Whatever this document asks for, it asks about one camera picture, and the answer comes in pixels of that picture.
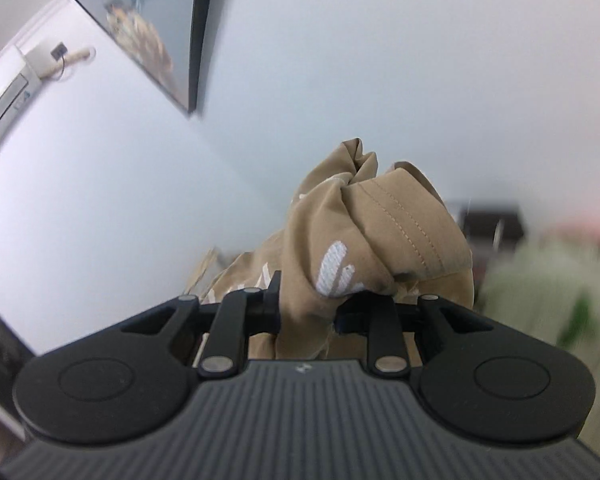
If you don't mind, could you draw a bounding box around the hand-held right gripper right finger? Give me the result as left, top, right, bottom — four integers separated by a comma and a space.
332, 292, 496, 380

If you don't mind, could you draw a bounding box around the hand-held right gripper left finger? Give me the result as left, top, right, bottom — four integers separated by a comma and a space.
120, 270, 283, 380

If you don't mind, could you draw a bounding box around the tan printed t-shirt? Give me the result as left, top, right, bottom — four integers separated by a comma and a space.
200, 139, 476, 361

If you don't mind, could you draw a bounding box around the dark box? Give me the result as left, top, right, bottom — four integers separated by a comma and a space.
460, 204, 528, 253

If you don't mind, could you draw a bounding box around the green fleece blanket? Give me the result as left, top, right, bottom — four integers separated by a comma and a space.
480, 245, 600, 361

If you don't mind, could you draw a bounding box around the wrapped air conditioner pipe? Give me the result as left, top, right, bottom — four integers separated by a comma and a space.
40, 46, 96, 81

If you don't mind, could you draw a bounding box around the framed wall picture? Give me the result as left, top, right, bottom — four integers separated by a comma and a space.
52, 0, 218, 116

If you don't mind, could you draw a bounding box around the white wall air conditioner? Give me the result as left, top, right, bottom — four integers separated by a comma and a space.
0, 45, 46, 171

